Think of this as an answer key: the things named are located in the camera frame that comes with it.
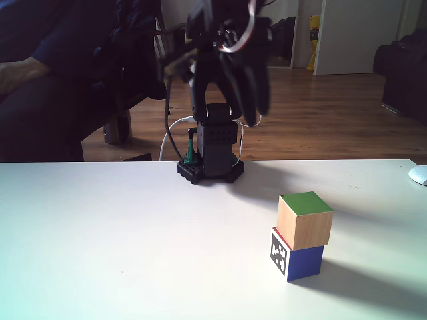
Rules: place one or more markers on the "wooden cube with green face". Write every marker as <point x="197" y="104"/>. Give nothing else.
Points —
<point x="305" y="226"/>

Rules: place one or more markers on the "cube with black-white marker faces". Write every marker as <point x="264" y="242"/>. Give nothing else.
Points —
<point x="303" y="263"/>

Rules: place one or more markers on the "person's hand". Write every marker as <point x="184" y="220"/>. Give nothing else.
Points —
<point x="20" y="73"/>

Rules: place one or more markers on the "yellow bag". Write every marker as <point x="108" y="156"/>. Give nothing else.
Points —
<point x="313" y="43"/>

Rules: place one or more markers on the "green table clamp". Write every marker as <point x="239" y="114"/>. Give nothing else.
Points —
<point x="191" y="155"/>

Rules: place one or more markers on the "white door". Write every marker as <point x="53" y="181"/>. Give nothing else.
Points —
<point x="357" y="36"/>

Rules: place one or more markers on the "black jacket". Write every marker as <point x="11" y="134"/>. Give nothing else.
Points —
<point x="133" y="50"/>

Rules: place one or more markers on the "metal cylinder can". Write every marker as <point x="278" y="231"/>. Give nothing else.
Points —
<point x="117" y="128"/>

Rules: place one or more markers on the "black sofa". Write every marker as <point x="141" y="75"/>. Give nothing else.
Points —
<point x="405" y="80"/>

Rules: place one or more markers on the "white rounded object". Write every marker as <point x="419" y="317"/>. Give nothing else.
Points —
<point x="419" y="175"/>

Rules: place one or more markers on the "person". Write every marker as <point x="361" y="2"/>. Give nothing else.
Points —
<point x="40" y="116"/>

